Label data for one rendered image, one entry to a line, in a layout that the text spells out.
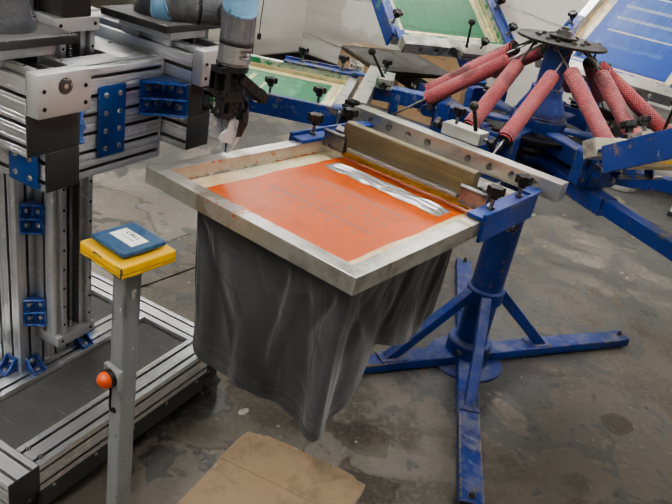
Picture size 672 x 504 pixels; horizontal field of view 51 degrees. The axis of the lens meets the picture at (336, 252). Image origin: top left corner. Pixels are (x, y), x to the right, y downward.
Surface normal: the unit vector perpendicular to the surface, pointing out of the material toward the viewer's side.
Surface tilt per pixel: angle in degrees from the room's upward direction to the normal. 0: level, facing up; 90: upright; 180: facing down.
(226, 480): 1
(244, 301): 93
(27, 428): 0
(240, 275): 92
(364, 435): 0
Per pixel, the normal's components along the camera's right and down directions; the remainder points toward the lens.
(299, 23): 0.77, 0.40
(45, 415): 0.17, -0.88
